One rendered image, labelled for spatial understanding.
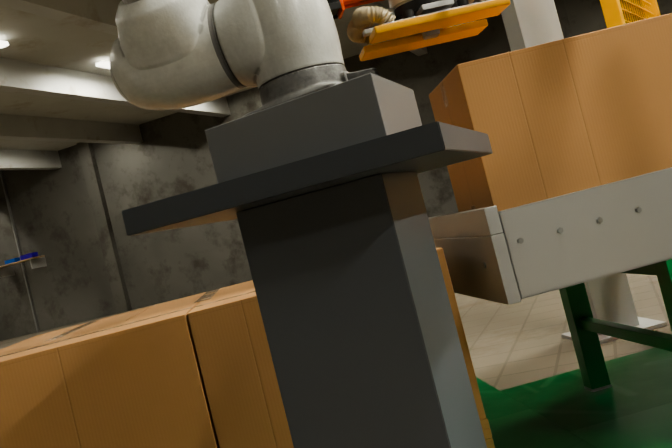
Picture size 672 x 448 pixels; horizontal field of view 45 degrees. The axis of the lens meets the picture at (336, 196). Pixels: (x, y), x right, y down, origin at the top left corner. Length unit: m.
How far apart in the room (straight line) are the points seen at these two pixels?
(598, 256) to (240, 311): 0.79
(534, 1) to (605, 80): 1.28
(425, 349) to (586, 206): 0.69
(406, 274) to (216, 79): 0.47
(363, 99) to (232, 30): 0.28
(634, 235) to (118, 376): 1.16
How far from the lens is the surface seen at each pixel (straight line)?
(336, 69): 1.36
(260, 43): 1.36
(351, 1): 2.10
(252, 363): 1.86
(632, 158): 2.04
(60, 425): 1.93
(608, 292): 3.26
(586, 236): 1.82
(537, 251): 1.79
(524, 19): 3.26
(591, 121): 2.02
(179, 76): 1.41
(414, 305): 1.24
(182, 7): 1.40
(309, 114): 1.25
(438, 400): 1.27
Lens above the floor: 0.64
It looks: 2 degrees up
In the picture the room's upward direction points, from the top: 14 degrees counter-clockwise
